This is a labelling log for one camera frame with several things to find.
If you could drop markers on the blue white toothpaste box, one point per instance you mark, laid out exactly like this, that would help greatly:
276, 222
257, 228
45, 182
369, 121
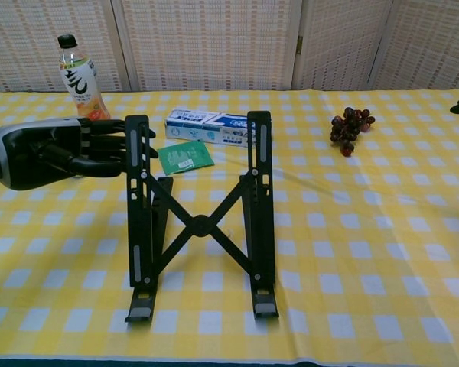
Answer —
191, 128

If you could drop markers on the brass screen hinge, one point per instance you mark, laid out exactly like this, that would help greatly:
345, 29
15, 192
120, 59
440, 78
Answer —
300, 44

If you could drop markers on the plastic tea drink bottle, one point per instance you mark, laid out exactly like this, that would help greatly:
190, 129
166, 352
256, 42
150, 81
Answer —
78, 80

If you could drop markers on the green sachet packet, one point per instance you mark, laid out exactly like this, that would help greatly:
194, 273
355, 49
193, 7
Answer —
183, 156

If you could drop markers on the white woven screen panel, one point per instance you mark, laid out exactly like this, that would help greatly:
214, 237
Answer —
432, 42
340, 42
30, 46
206, 42

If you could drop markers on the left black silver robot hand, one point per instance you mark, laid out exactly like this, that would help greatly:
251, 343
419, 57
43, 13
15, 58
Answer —
27, 153

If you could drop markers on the dark red grape bunch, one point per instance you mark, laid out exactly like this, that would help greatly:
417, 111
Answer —
346, 128

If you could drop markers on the yellow white checkered tablecloth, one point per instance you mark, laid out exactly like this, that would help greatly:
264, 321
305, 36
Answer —
367, 267

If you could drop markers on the black folding laptop stand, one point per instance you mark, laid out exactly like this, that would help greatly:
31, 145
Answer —
199, 225

